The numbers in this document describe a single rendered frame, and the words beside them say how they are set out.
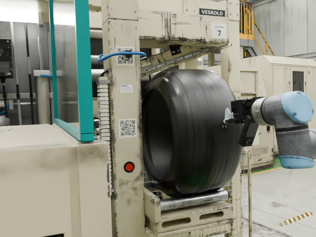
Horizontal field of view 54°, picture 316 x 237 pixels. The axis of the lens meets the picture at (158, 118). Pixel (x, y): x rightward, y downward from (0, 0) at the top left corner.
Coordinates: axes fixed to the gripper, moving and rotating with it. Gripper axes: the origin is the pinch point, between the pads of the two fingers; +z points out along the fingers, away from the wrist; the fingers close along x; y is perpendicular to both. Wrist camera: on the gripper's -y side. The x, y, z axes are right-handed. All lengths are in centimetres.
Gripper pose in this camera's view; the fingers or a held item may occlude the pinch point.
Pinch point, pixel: (226, 122)
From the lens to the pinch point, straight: 122.1
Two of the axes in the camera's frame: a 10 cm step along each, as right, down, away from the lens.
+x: -9.3, 0.5, -3.7
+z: -3.7, 0.8, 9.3
